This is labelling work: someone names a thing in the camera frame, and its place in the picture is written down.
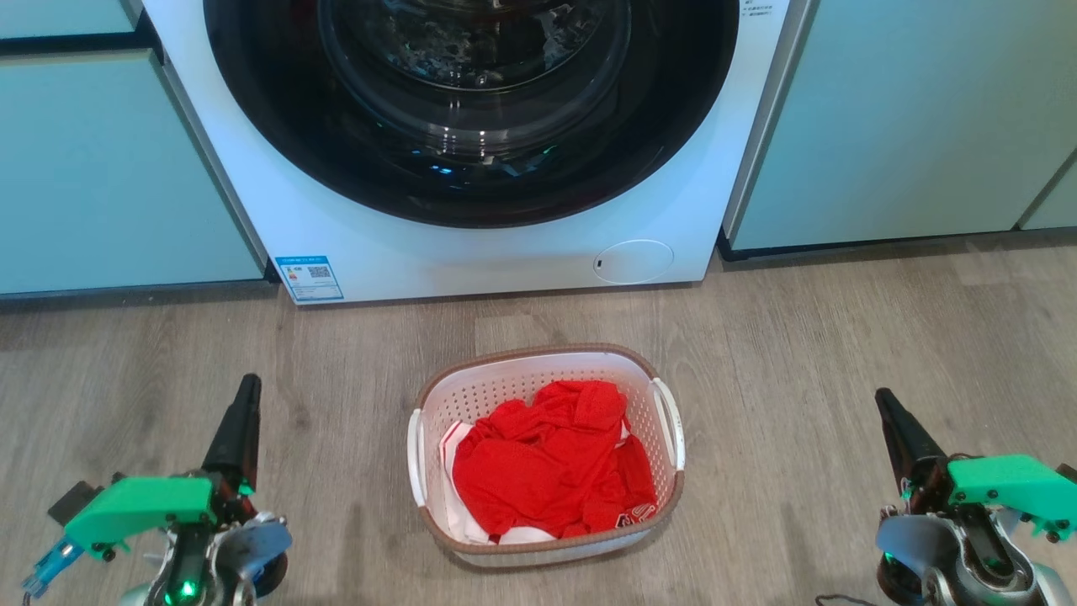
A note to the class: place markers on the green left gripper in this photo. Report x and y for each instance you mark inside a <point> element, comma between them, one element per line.
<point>139,505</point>

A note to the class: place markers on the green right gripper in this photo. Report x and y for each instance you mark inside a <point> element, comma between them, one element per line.
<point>1010,484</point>

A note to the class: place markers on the white perforated laundry basket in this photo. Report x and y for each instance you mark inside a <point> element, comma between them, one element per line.
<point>547,366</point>

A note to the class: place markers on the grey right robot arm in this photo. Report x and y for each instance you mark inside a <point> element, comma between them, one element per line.
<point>959,555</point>

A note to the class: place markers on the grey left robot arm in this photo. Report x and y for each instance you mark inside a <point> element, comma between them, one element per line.
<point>244,547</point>

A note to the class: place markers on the blue energy label sticker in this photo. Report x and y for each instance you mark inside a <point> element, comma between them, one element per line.
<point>309,279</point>

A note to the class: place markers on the pale green narrow cabinet door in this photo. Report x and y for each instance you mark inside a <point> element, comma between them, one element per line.
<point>1056,202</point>

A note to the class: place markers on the red mesh jersey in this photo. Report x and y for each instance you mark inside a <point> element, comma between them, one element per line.
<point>547,463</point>

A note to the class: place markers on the pale green wide cabinet door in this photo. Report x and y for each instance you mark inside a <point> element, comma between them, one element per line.
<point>883,118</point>

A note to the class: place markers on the white front-load washing machine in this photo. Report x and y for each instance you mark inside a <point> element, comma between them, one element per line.
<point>505,252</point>

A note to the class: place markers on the round white filter cover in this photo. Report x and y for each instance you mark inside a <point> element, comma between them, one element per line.
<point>633,261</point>

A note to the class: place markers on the round black glass washer door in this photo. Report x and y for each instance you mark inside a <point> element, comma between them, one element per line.
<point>471,126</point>

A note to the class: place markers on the pale green cabinet drawer front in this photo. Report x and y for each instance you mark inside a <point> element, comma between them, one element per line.
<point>63,17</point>

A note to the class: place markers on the small black camera box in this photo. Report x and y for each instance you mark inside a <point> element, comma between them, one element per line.
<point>74,502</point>

